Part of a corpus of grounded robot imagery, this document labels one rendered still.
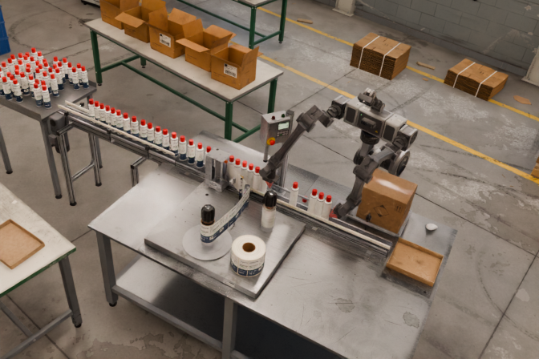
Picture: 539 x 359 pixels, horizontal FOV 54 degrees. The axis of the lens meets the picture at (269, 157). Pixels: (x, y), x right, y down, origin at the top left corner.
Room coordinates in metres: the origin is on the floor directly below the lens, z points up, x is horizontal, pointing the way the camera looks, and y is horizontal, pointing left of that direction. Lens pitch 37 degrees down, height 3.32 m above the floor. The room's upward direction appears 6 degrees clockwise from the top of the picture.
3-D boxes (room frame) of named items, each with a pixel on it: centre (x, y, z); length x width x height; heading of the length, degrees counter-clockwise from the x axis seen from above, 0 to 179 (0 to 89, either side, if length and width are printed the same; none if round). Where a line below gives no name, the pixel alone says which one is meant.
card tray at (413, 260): (2.33, -0.99, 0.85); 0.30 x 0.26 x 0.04; 65
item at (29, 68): (3.88, 2.12, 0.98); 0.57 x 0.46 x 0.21; 155
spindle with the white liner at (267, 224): (2.46, -0.03, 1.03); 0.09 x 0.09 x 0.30
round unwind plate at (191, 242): (2.27, 0.33, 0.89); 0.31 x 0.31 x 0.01
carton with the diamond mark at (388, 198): (2.73, -0.82, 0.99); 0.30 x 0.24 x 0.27; 64
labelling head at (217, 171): (2.84, 0.34, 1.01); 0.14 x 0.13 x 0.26; 65
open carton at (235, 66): (4.54, 0.42, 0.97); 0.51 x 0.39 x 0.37; 150
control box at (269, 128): (2.87, -0.02, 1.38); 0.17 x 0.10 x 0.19; 120
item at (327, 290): (2.52, -0.12, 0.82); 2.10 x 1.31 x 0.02; 65
